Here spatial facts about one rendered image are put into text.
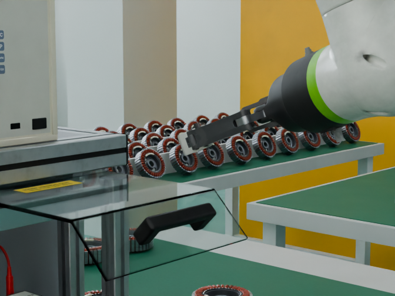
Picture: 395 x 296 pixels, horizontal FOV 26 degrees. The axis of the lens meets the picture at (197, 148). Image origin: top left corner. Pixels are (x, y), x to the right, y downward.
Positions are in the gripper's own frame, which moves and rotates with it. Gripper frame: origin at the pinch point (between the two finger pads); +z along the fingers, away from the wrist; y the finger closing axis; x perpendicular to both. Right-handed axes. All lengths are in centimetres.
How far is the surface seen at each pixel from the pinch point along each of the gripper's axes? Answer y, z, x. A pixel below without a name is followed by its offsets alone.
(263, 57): 223, 290, 40
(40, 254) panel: -21.5, 30.1, -8.3
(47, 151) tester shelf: -22.9, 7.8, 5.3
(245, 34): 223, 297, 56
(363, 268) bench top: 52, 48, -37
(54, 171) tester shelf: -22.5, 9.0, 2.5
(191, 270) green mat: 20, 64, -25
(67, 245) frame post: -18.9, 24.2, -8.1
